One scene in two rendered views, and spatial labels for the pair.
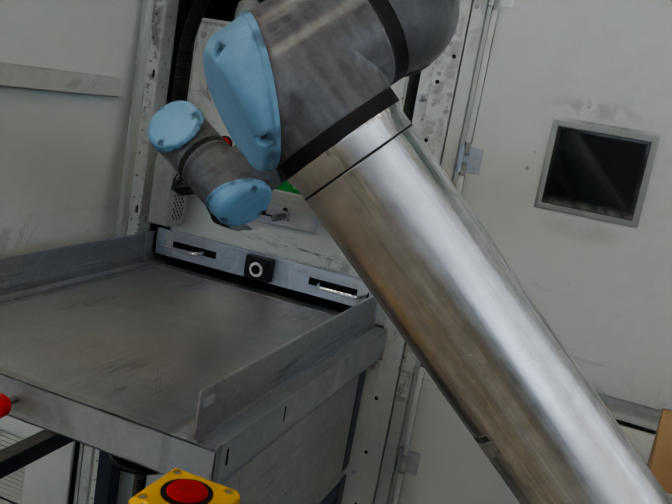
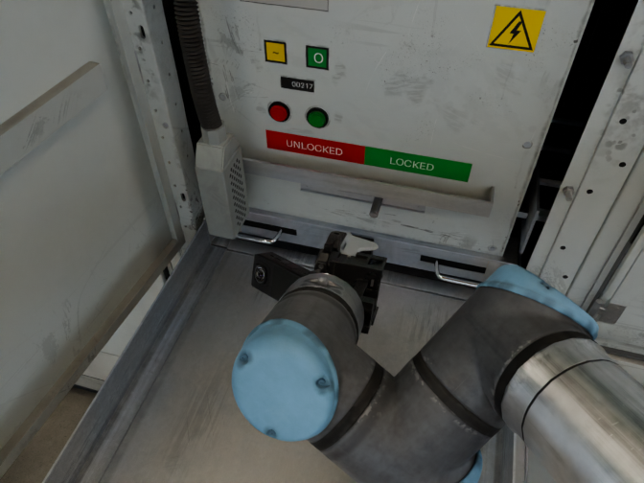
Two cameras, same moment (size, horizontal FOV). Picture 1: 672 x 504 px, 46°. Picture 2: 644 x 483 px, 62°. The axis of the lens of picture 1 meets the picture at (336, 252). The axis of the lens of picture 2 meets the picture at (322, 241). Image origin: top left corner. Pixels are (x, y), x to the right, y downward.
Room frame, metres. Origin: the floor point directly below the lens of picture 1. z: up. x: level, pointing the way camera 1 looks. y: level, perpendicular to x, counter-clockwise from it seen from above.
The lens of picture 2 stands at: (1.02, 0.26, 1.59)
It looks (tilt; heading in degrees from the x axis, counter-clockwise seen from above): 46 degrees down; 356
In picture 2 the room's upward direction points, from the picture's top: straight up
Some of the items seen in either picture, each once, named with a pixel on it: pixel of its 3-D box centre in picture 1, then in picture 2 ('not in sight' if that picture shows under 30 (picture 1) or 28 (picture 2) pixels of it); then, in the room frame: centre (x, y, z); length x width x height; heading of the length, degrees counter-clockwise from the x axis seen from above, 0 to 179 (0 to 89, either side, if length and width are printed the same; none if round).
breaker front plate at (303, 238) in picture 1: (281, 151); (366, 121); (1.68, 0.15, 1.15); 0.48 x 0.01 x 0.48; 70
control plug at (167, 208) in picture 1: (172, 183); (223, 182); (1.69, 0.37, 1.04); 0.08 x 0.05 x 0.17; 160
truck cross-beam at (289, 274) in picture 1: (266, 266); (359, 235); (1.69, 0.14, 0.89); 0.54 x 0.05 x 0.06; 70
